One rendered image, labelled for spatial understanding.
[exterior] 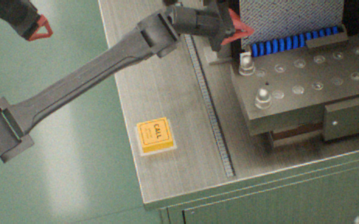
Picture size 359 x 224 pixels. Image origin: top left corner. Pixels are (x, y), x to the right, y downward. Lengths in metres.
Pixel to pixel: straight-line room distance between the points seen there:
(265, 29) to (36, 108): 0.56
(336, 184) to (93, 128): 1.31
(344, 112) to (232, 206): 0.34
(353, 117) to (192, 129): 0.36
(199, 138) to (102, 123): 1.21
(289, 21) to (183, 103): 0.32
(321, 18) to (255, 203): 0.45
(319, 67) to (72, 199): 1.32
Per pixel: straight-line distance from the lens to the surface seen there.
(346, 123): 1.78
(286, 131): 1.79
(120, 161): 2.90
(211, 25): 1.70
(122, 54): 1.60
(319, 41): 1.80
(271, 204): 1.90
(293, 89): 1.74
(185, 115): 1.86
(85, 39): 3.28
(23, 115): 1.52
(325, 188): 1.91
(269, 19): 1.77
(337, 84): 1.75
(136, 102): 1.90
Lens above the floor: 2.41
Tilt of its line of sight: 54 degrees down
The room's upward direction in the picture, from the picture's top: 9 degrees counter-clockwise
